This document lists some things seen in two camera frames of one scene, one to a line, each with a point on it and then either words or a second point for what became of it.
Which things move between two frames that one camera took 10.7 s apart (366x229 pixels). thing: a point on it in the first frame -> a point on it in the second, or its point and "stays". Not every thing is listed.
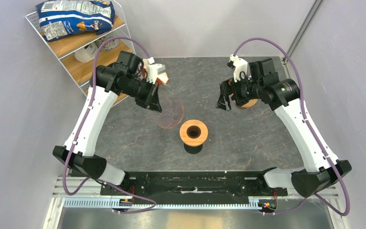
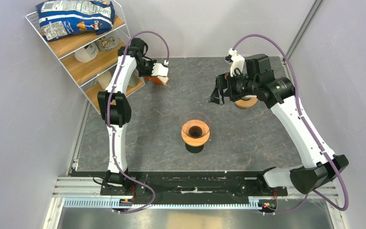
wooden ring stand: [250, 103] stays
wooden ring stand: [194, 132] stays
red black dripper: [193, 150] stays
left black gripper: [151, 101] -> [149, 73]
